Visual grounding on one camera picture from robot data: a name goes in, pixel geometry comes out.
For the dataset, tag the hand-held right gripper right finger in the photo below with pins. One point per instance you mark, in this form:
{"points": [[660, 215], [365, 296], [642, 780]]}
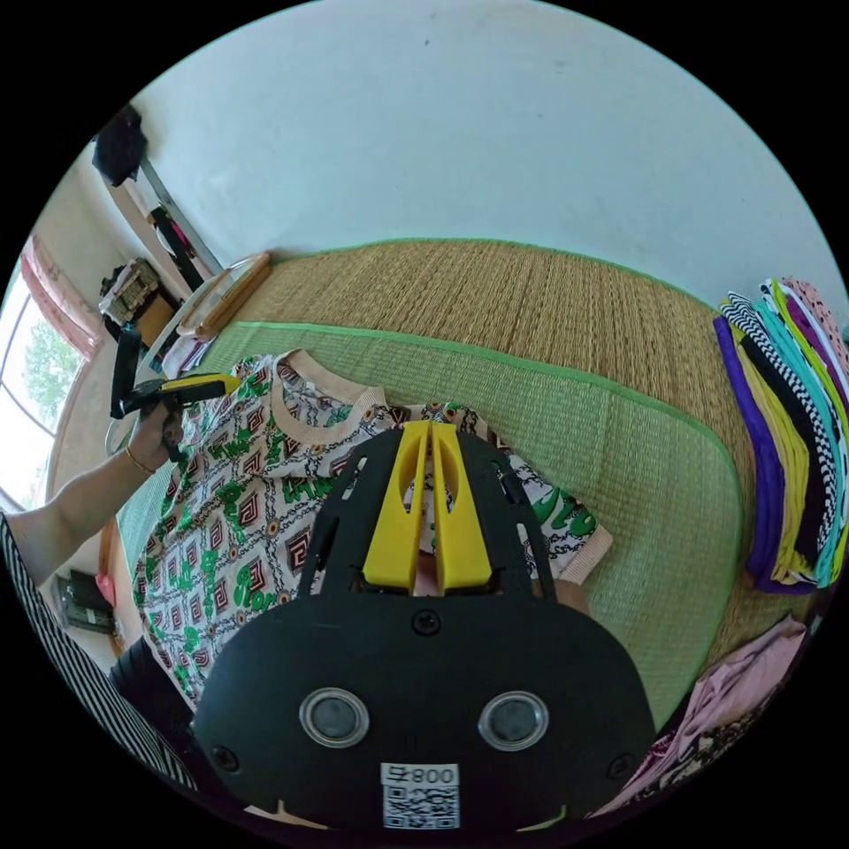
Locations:
{"points": [[464, 530]]}

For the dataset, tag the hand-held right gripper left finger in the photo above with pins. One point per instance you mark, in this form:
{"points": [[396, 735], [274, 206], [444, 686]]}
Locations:
{"points": [[391, 537]]}

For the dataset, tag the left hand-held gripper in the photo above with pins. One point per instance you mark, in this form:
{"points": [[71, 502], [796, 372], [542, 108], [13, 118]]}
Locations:
{"points": [[154, 396]]}

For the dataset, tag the patterned short sleeve shirt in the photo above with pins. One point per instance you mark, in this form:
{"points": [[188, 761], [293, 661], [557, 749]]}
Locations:
{"points": [[225, 504]]}

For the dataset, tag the person's left forearm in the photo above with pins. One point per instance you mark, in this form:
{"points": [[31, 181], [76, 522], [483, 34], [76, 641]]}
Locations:
{"points": [[73, 511]]}

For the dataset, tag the person's left hand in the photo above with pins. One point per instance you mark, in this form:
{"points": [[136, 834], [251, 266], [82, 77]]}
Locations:
{"points": [[149, 438]]}

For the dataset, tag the person's right hand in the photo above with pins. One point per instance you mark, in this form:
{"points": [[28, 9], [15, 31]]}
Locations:
{"points": [[576, 597]]}

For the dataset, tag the window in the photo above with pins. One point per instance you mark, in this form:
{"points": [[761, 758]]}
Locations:
{"points": [[33, 391]]}

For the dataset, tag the pink curtain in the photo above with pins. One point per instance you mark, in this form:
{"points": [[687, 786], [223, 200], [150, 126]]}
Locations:
{"points": [[56, 298]]}

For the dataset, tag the bed with woven mat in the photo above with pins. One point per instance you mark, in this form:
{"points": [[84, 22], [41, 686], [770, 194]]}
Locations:
{"points": [[597, 424]]}

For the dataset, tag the black hanging cloth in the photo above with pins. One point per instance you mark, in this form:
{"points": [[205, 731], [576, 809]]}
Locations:
{"points": [[119, 146]]}

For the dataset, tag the heap of pink clothes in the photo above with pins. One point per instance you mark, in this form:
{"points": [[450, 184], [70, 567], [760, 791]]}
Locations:
{"points": [[729, 696]]}

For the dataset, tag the person's body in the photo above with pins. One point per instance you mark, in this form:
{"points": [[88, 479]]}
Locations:
{"points": [[86, 683]]}

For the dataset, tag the pile of folded clothes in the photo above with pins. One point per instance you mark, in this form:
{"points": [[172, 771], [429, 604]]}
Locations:
{"points": [[789, 438]]}

